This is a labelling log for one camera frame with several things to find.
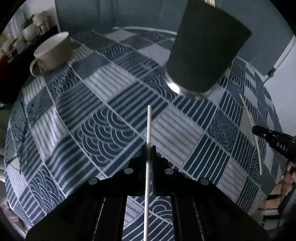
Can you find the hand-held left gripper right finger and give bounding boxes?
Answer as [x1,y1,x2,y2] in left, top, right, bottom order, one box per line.
[150,146,270,241]

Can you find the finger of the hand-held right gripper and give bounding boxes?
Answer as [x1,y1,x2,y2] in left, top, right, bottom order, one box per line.
[251,125,273,142]

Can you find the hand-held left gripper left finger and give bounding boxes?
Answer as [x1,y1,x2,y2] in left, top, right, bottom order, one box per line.
[25,145,148,241]

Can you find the black cylindrical utensil holder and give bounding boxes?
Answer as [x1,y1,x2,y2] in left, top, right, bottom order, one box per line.
[165,0,252,100]

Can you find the person's right forearm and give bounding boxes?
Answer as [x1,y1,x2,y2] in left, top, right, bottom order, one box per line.
[263,190,286,210]

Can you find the person's right hand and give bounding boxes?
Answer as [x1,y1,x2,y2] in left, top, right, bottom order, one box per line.
[280,162,296,195]

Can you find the blue white patterned tablecloth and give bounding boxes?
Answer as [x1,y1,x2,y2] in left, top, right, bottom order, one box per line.
[3,25,284,241]

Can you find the beige ceramic mug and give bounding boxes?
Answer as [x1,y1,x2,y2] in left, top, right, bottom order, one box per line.
[30,32,80,77]

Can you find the white plant pot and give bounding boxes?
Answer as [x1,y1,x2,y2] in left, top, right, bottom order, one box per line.
[23,22,39,42]

